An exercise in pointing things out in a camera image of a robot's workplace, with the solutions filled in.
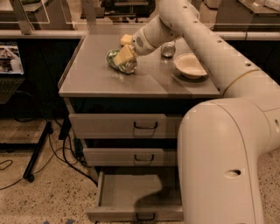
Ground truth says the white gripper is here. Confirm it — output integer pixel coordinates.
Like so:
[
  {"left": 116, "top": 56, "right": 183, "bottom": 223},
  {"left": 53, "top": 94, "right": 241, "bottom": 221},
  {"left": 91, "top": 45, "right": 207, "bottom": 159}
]
[{"left": 113, "top": 29, "right": 155, "bottom": 66}]

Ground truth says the green crushed soda can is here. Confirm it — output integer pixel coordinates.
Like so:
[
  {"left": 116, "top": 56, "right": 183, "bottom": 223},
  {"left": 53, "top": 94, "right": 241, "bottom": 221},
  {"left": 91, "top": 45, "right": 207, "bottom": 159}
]
[{"left": 106, "top": 49, "right": 137, "bottom": 75}]

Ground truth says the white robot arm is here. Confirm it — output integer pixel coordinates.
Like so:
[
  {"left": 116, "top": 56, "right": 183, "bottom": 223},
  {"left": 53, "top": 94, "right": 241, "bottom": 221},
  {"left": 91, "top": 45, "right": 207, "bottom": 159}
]
[{"left": 114, "top": 0, "right": 280, "bottom": 224}]

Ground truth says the silver soda can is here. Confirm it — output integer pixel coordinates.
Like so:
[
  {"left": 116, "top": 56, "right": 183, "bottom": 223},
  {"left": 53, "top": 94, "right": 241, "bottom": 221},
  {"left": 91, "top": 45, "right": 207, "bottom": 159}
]
[{"left": 161, "top": 41, "right": 176, "bottom": 58}]

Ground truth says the grey drawer cabinet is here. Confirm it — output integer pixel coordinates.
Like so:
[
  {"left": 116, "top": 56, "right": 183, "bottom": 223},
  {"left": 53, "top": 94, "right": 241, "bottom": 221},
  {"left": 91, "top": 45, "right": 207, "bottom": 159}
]
[{"left": 58, "top": 23, "right": 222, "bottom": 224}]

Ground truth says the top grey drawer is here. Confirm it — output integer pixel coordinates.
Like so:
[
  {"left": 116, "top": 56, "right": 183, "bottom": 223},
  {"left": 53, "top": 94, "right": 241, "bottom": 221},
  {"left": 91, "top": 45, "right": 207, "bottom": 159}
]
[{"left": 69, "top": 114, "right": 182, "bottom": 139}]

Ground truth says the grey drawer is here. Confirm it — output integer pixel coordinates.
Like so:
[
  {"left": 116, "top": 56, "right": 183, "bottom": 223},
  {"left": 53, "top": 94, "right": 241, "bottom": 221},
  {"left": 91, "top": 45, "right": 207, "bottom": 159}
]
[
  {"left": 87, "top": 167, "right": 183, "bottom": 222},
  {"left": 83, "top": 148, "right": 177, "bottom": 166},
  {"left": 69, "top": 114, "right": 182, "bottom": 139}
]

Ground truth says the middle grey drawer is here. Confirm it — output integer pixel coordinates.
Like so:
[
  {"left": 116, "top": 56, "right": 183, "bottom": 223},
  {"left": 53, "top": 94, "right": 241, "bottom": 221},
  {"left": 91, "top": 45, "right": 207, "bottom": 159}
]
[{"left": 83, "top": 148, "right": 177, "bottom": 166}]

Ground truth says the bottom grey drawer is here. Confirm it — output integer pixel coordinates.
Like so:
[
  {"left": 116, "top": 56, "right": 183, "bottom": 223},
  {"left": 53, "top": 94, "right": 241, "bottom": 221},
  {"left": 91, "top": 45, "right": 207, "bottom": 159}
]
[{"left": 87, "top": 167, "right": 183, "bottom": 222}]

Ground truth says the yellow sponge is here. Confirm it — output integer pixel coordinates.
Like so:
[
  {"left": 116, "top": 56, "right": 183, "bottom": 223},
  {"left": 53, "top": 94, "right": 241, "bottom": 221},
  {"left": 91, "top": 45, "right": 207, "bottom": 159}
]
[{"left": 120, "top": 34, "right": 133, "bottom": 46}]

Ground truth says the white paper bowl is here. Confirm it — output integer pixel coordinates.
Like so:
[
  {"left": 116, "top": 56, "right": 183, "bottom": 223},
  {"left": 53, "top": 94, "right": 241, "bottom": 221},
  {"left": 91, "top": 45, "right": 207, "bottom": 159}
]
[{"left": 174, "top": 53, "right": 207, "bottom": 80}]

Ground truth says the open laptop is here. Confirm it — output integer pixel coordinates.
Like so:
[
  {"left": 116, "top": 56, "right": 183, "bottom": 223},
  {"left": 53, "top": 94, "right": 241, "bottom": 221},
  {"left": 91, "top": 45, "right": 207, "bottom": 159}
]
[{"left": 0, "top": 40, "right": 25, "bottom": 104}]

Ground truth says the black desk leg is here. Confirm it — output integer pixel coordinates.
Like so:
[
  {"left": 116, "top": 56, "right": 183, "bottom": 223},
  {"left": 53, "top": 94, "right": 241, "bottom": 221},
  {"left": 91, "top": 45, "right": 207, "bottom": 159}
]
[{"left": 23, "top": 122, "right": 53, "bottom": 182}]

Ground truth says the black floor cables left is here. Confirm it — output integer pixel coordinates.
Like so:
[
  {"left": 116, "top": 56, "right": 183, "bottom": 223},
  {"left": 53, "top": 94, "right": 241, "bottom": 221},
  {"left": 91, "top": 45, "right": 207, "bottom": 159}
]
[{"left": 0, "top": 117, "right": 99, "bottom": 192}]

